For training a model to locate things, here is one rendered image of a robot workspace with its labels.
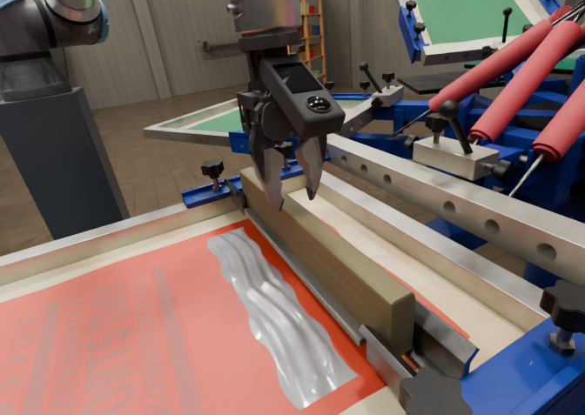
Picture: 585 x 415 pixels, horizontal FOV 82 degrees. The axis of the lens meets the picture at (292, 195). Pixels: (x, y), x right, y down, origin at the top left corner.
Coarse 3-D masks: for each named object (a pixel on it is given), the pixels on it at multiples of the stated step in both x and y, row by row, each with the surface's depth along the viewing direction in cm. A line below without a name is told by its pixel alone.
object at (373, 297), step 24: (264, 192) 53; (264, 216) 56; (288, 216) 46; (312, 216) 44; (288, 240) 48; (312, 240) 41; (336, 240) 39; (312, 264) 43; (336, 264) 36; (360, 264) 34; (336, 288) 38; (360, 288) 33; (384, 288) 31; (360, 312) 35; (384, 312) 30; (408, 312) 31; (384, 336) 32; (408, 336) 32
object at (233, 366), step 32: (192, 320) 44; (224, 320) 44; (320, 320) 42; (448, 320) 40; (192, 352) 40; (224, 352) 39; (256, 352) 39; (352, 352) 37; (224, 384) 36; (256, 384) 35; (352, 384) 34; (384, 384) 34
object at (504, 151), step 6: (492, 144) 65; (498, 150) 62; (504, 150) 62; (510, 150) 61; (516, 150) 61; (504, 156) 59; (510, 156) 60; (516, 156) 61; (498, 162) 59; (516, 162) 61; (432, 168) 58; (516, 168) 62; (450, 174) 55; (468, 180) 57; (474, 180) 58; (480, 180) 58
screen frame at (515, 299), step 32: (288, 192) 75; (320, 192) 72; (352, 192) 64; (128, 224) 63; (160, 224) 64; (384, 224) 55; (416, 224) 52; (32, 256) 56; (64, 256) 59; (416, 256) 50; (448, 256) 45; (480, 256) 44; (480, 288) 41; (512, 288) 38; (512, 320) 38
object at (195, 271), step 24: (192, 240) 62; (264, 240) 59; (120, 264) 57; (144, 264) 57; (168, 264) 56; (192, 264) 55; (216, 264) 54; (48, 288) 54; (72, 288) 53; (192, 288) 50; (216, 288) 49; (0, 312) 50; (24, 312) 49; (192, 312) 45; (0, 336) 45; (0, 360) 42
